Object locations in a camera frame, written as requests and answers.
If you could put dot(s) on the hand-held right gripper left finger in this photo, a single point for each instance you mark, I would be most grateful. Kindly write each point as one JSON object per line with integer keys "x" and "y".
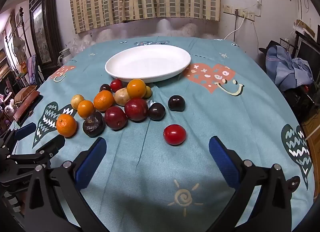
{"x": 91, "y": 162}

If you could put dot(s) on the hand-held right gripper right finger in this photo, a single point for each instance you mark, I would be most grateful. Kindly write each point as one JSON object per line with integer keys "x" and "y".
{"x": 222, "y": 159}

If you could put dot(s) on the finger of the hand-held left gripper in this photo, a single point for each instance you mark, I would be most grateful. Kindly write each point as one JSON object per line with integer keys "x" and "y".
{"x": 51, "y": 147}
{"x": 25, "y": 130}

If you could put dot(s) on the small orange tangerine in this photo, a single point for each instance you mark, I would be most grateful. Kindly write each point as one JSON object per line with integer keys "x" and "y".
{"x": 85, "y": 108}

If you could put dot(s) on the small pale yellow fruit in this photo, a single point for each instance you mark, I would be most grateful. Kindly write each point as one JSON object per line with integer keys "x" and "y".
{"x": 76, "y": 101}

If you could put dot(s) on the shiny red tomato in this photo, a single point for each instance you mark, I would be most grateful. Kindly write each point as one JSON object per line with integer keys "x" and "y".
{"x": 175, "y": 134}

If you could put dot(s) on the tan yellow round fruit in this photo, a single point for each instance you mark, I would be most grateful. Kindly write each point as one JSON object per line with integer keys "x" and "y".
{"x": 121, "y": 97}

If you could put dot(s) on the dark purple plum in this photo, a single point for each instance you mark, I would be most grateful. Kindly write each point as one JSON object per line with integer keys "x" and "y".
{"x": 293, "y": 183}
{"x": 176, "y": 103}
{"x": 105, "y": 88}
{"x": 156, "y": 111}

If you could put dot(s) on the white oval plate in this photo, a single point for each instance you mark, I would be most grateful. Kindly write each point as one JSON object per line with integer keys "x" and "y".
{"x": 147, "y": 63}

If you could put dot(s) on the white stuffed toy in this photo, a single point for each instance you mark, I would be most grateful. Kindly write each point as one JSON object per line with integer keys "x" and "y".
{"x": 10, "y": 108}

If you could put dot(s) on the wrinkled dark brown fruit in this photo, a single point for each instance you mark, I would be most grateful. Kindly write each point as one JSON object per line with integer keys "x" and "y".
{"x": 93, "y": 124}

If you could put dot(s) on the purple hanging cloth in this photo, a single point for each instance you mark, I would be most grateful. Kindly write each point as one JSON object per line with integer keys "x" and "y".
{"x": 32, "y": 69}

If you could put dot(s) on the teal printed tablecloth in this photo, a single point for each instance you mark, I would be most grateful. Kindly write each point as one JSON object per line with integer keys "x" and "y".
{"x": 155, "y": 177}

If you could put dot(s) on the small red plum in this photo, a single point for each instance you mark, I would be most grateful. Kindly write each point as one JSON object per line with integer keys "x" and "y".
{"x": 116, "y": 85}

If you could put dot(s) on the white electric fan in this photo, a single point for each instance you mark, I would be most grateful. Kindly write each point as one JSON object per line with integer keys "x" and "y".
{"x": 18, "y": 47}

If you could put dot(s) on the white jug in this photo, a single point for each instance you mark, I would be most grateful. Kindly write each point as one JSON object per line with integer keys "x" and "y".
{"x": 64, "y": 55}

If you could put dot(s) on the large yellow-orange orange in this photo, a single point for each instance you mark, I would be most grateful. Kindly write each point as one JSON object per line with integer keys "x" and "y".
{"x": 136, "y": 88}

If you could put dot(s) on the yellow-green round fruit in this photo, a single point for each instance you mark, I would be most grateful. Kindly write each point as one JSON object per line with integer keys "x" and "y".
{"x": 148, "y": 93}

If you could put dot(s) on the dark wooden framed mirror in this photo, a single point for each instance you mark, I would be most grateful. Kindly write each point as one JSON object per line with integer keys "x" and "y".
{"x": 43, "y": 27}

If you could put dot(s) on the blue crumpled clothing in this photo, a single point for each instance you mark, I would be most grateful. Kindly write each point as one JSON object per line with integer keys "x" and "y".
{"x": 287, "y": 68}

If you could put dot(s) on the black hat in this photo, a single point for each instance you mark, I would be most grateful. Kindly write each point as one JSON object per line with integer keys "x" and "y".
{"x": 271, "y": 47}

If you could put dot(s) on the black monitor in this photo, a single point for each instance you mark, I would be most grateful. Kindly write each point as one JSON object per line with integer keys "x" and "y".
{"x": 308, "y": 54}

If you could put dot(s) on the flat cardboard box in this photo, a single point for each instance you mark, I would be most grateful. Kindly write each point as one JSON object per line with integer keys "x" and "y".
{"x": 305, "y": 26}

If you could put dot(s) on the white wall socket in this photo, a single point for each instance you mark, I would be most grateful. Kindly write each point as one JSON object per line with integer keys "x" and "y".
{"x": 227, "y": 9}
{"x": 251, "y": 16}
{"x": 241, "y": 12}

